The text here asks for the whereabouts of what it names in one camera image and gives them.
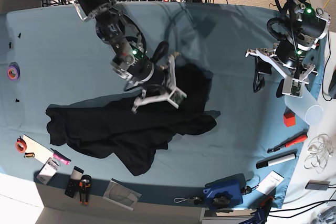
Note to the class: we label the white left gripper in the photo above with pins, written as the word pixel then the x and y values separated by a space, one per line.
pixel 294 79

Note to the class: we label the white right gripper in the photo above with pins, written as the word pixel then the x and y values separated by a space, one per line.
pixel 156 90

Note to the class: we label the black t-shirt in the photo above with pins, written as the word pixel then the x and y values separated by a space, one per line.
pixel 134 137

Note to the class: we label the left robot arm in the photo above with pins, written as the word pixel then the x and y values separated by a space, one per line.
pixel 300 27

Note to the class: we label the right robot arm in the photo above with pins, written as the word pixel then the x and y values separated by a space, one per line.
pixel 155 75

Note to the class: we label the red cube block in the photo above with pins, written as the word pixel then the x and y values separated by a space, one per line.
pixel 289 119

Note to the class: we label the translucent plastic cup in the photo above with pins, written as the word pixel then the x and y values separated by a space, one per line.
pixel 307 107

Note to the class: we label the black and white marker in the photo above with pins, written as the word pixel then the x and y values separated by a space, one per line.
pixel 276 160

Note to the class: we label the silver carabiner keyring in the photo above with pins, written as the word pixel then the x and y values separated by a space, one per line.
pixel 192 200

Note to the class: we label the clear cd sleeve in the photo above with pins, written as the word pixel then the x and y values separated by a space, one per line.
pixel 121 195

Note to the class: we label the blue case with knob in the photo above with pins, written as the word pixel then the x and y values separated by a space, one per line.
pixel 221 195

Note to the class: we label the white booklet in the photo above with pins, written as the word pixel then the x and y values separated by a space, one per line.
pixel 269 183

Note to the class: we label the orange black pliers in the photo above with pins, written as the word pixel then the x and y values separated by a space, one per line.
pixel 84 189

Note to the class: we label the pink packaged item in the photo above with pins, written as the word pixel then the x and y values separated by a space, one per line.
pixel 58 156

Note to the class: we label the grey phone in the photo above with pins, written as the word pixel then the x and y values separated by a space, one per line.
pixel 314 185

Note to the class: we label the white paper sheet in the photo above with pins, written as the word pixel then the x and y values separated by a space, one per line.
pixel 41 153

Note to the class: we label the battery blister pack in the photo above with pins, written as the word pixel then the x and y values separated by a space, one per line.
pixel 49 169

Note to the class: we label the gold battery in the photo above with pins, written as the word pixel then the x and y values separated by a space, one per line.
pixel 29 155

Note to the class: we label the orange tape roll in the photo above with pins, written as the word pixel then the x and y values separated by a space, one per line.
pixel 21 145

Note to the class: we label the purple tape roll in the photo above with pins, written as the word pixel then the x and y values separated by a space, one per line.
pixel 13 71

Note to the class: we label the red handled screwdriver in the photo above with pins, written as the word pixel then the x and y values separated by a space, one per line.
pixel 298 139

